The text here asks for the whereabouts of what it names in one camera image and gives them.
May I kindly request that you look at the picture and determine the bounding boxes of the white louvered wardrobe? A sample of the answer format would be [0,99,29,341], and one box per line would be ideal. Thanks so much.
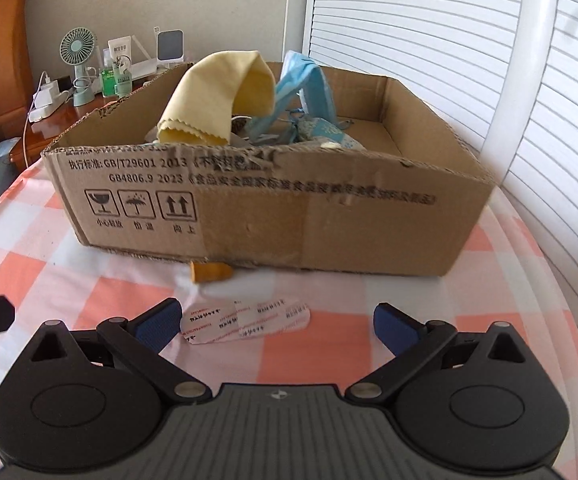
[284,0,578,341]

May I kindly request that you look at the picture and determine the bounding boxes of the white cable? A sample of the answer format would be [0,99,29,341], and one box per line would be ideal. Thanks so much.
[19,120,35,171]

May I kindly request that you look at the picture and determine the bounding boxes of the mint green desk fan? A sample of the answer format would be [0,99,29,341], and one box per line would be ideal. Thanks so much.
[59,27,101,107]

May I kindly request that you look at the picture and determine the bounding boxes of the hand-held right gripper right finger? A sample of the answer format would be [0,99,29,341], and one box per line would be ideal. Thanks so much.
[345,302,527,403]

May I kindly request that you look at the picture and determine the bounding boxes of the small orange tube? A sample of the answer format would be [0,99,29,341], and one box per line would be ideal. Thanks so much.
[190,261,234,284]

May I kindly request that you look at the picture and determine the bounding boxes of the white tube with green cap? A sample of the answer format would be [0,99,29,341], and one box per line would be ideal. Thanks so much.
[106,35,134,98]

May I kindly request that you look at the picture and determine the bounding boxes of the brown cardboard box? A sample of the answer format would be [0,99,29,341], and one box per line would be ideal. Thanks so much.
[40,60,497,278]

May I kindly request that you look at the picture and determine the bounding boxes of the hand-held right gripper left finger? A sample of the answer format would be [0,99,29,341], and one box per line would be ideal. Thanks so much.
[32,297,207,403]

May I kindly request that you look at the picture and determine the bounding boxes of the pink checkered tablecloth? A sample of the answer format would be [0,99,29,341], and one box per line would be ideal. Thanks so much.
[0,160,578,480]

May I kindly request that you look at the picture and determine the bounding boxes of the wooden nightstand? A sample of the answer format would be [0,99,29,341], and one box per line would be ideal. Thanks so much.
[22,62,190,171]

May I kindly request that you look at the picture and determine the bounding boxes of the green sanitizer bottle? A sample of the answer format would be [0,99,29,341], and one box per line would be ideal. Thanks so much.
[98,49,120,98]

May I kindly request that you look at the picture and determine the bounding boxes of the blue face mask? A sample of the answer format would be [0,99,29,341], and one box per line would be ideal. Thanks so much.
[241,50,342,141]

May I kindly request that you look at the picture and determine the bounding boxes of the white power strip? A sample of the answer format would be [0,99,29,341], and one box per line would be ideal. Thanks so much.
[28,89,70,123]

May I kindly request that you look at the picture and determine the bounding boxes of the white charger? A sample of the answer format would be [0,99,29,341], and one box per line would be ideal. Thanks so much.
[36,71,60,111]

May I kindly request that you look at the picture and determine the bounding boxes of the yellow cleaning cloth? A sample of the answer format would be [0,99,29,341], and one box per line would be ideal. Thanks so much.
[156,50,276,147]

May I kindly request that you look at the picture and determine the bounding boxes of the small square mirror stand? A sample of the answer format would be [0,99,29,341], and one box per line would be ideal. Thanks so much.
[155,27,186,68]

